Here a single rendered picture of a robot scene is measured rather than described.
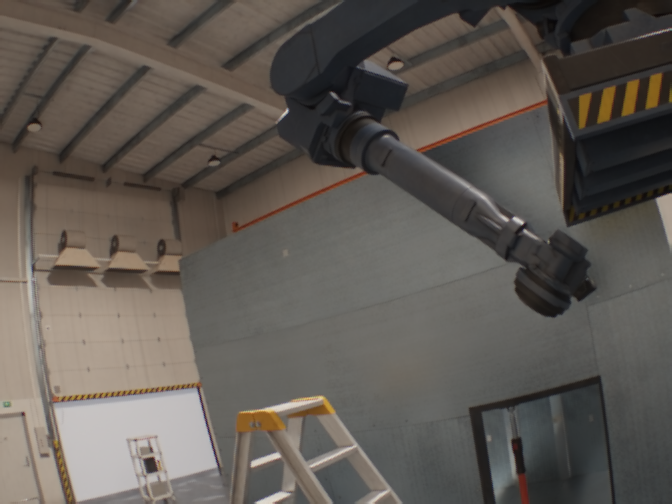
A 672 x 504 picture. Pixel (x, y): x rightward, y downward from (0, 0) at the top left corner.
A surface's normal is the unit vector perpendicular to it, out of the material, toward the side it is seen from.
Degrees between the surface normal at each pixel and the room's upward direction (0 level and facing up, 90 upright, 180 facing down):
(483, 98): 90
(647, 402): 90
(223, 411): 90
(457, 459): 90
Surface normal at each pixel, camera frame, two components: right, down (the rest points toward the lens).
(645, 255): -0.57, -0.07
